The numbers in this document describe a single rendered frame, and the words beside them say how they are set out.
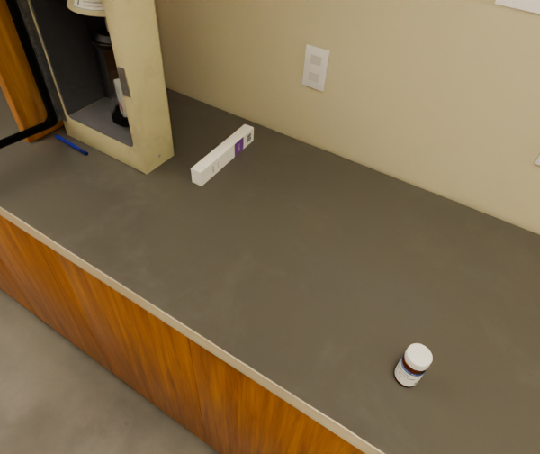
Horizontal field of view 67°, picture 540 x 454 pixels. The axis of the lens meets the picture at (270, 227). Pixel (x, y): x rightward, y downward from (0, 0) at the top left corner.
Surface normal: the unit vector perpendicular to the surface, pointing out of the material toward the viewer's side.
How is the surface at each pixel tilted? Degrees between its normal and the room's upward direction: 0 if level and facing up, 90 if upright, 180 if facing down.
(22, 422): 0
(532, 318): 0
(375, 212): 0
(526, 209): 90
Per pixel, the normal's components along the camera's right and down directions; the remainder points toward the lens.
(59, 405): 0.06, -0.70
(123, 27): 0.84, 0.41
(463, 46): -0.53, 0.58
